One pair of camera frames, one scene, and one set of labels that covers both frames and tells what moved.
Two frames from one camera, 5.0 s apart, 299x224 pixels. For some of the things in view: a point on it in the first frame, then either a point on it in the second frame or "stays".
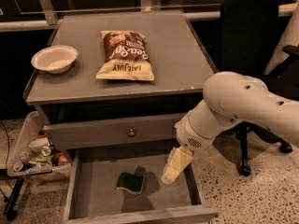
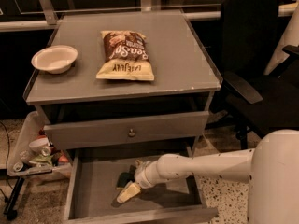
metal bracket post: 47,4 stays
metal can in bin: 18,166 stays
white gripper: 188,134 -> 144,175
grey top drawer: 133,131 stays
